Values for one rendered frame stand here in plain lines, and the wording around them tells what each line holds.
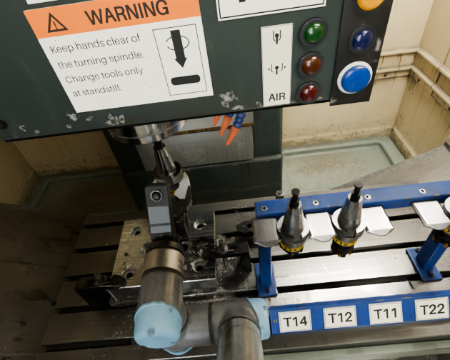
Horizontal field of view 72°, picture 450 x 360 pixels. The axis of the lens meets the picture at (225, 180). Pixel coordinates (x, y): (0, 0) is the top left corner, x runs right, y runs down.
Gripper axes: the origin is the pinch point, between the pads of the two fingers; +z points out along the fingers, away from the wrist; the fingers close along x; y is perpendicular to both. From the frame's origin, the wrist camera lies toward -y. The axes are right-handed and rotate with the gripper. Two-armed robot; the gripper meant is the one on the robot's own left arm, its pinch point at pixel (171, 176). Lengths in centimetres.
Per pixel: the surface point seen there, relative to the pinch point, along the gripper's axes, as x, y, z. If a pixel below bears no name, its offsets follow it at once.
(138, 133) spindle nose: -0.2, -19.1, -8.9
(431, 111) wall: 101, 35, 58
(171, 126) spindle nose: 5.1, -18.3, -7.1
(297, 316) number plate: 26.1, 30.6, -23.2
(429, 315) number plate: 58, 33, -25
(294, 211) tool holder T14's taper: 25.2, -3.4, -17.0
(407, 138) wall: 101, 56, 67
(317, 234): 29.8, 3.6, -17.8
